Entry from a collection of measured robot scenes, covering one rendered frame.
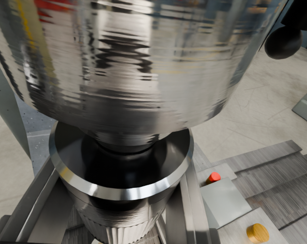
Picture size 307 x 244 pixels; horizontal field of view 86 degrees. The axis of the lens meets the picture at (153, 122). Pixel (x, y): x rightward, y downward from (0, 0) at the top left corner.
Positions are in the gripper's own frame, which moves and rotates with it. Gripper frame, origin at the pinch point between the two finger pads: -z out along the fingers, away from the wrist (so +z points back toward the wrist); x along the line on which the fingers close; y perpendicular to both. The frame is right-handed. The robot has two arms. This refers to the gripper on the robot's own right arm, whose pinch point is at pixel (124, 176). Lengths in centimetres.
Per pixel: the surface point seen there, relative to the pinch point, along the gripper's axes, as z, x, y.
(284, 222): -7.7, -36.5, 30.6
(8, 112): -27.2, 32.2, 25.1
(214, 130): -126, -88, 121
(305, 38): -549, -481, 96
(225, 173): -11.7, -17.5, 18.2
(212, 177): -9.2, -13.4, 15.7
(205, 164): -15.6, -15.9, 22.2
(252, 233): -2.0, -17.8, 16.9
